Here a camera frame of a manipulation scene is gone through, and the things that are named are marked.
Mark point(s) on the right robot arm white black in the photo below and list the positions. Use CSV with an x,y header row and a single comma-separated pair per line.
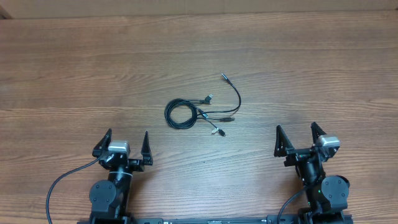
x,y
327,195

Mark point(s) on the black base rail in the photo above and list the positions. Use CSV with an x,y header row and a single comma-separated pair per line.
x,y
270,219

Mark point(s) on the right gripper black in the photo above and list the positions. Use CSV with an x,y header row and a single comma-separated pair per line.
x,y
283,147

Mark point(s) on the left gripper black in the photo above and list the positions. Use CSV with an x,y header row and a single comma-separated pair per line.
x,y
138,165

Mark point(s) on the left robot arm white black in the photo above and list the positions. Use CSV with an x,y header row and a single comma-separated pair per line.
x,y
109,198

